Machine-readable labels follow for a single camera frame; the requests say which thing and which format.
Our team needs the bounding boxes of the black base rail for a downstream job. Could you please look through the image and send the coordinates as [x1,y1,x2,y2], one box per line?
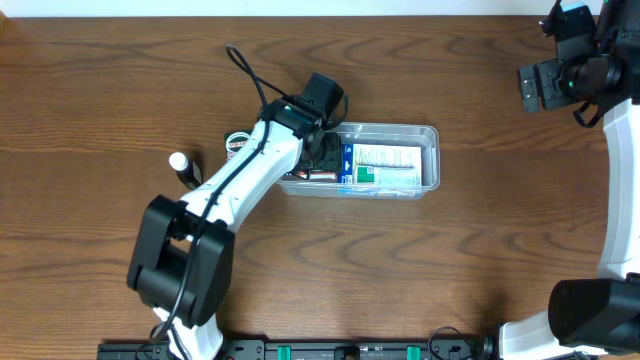
[96,337,502,360]

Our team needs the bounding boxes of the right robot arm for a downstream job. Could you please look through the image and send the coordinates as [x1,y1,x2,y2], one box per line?
[496,0,639,359]

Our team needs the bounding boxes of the clear plastic container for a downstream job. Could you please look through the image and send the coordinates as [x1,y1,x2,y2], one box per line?
[278,122,441,200]

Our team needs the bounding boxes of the green Zam-Buk box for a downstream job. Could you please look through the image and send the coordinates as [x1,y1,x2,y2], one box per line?
[224,130,251,161]

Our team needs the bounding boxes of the blue fever patch box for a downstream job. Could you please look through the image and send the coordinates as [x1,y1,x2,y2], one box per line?
[338,144,422,197]

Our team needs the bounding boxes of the white green medicine box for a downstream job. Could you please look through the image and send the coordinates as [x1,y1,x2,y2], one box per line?
[355,165,422,187]

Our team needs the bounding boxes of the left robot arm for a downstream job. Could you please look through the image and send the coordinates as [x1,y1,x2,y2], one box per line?
[127,73,348,359]

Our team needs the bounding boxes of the black bottle white cap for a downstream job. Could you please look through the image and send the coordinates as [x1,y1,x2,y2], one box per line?
[169,152,203,190]

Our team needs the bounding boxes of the red white medicine box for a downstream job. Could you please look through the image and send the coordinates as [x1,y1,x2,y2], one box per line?
[295,171,338,182]

